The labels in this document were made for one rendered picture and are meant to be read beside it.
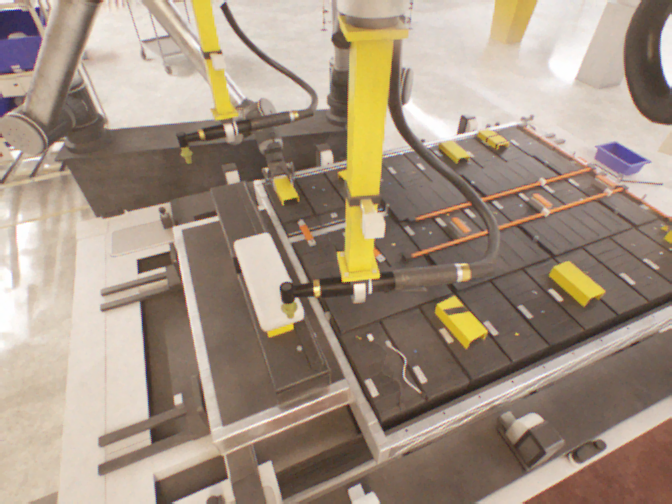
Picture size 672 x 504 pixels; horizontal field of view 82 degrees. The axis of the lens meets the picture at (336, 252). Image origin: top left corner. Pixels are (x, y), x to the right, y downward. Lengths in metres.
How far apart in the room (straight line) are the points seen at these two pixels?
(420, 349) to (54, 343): 2.28
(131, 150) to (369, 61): 2.04
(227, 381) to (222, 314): 0.24
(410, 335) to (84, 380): 1.07
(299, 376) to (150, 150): 1.75
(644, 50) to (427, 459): 1.01
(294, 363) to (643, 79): 0.88
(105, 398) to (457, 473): 1.08
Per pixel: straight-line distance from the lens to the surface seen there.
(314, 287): 0.87
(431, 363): 1.20
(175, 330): 1.62
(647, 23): 0.58
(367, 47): 0.58
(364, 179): 0.67
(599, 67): 6.36
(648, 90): 0.56
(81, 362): 1.61
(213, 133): 1.48
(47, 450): 2.55
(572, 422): 1.41
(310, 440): 1.33
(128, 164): 2.57
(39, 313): 3.14
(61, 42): 2.00
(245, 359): 1.22
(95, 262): 1.93
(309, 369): 1.05
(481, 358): 1.25
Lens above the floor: 2.02
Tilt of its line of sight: 45 degrees down
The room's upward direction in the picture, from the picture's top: straight up
